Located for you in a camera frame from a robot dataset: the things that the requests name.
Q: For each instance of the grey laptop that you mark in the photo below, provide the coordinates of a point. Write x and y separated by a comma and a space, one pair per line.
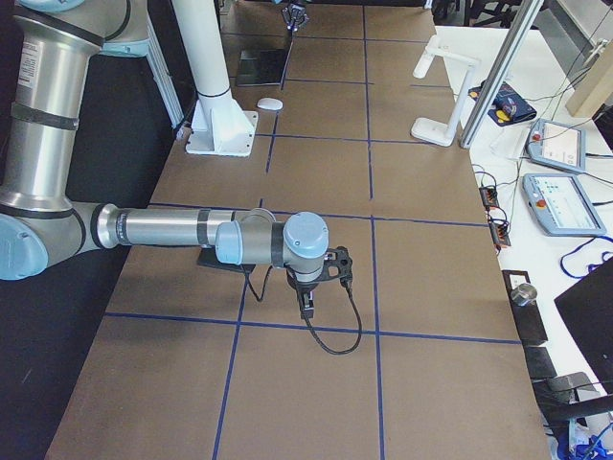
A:
264, 61

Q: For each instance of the blue space pencil case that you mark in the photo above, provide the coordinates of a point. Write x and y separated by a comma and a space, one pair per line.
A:
509, 108

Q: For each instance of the metal cylinder weight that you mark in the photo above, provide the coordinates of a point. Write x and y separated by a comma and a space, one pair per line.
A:
523, 294

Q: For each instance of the white mounting column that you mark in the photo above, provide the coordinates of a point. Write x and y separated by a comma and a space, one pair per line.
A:
219, 125

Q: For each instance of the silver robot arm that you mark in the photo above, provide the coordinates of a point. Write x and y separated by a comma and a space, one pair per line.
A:
40, 225

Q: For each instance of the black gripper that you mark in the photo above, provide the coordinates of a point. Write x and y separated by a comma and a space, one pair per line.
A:
293, 15
302, 287

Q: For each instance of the aluminium profile post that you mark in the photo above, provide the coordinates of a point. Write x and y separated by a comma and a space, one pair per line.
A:
510, 47

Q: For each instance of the far teach pendant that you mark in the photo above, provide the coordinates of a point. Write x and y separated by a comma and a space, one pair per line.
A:
556, 145

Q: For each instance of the black monitor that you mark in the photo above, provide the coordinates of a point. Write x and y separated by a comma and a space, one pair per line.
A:
586, 310

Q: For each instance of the white computer mouse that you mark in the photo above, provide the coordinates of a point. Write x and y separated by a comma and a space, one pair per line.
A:
270, 104

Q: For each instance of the black mouse pad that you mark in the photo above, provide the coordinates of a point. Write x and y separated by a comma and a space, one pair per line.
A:
208, 257

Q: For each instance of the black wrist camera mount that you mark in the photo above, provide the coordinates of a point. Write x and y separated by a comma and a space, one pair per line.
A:
338, 266

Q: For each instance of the teach pendant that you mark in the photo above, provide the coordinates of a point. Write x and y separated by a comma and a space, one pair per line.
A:
556, 145
560, 205

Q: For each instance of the near teach pendant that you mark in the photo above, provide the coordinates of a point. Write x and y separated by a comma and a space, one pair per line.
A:
560, 205

